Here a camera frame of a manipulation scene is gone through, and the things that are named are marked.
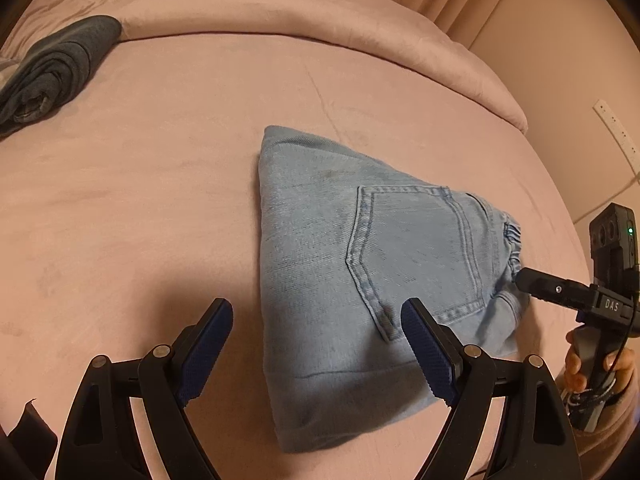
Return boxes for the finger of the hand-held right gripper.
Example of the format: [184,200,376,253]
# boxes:
[514,267,593,307]

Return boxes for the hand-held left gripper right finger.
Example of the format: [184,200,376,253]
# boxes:
[400,297,584,480]

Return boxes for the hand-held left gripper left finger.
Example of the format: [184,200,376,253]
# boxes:
[54,297,234,480]

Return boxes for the light blue denim pants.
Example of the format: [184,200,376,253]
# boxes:
[257,125,532,455]

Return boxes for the person's right hand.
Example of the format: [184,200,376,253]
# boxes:
[564,329,636,402]

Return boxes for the white power strip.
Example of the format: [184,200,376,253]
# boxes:
[593,99,640,182]

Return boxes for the pink bed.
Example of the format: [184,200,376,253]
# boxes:
[0,35,597,480]

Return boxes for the dark grey folded garment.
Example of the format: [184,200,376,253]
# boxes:
[0,15,123,139]

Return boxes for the pink comforter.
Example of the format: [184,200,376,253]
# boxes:
[0,0,529,136]

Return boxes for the white cable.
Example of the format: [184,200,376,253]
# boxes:
[571,174,640,224]

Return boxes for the black strap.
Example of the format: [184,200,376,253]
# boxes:
[0,398,59,480]

